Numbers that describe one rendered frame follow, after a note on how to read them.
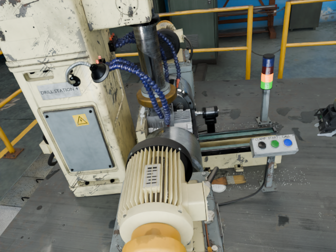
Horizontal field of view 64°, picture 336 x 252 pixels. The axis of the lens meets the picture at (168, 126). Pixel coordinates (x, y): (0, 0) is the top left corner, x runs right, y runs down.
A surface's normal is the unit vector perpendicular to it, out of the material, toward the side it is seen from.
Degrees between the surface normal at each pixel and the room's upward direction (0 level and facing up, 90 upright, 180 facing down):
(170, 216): 73
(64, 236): 0
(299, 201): 0
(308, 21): 90
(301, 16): 90
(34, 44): 90
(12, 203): 0
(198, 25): 90
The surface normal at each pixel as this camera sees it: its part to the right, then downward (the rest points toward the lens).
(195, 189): -0.14, -0.81
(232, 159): 0.00, 0.58
